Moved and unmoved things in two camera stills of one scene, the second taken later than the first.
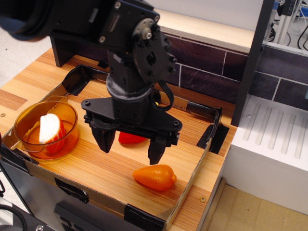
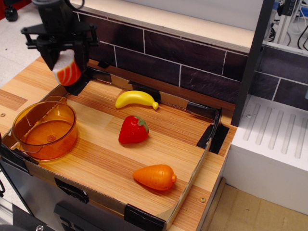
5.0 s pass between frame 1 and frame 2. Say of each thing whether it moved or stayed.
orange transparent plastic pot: stayed
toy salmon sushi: moved
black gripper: moved
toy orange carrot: stayed
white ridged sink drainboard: stayed
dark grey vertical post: stayed
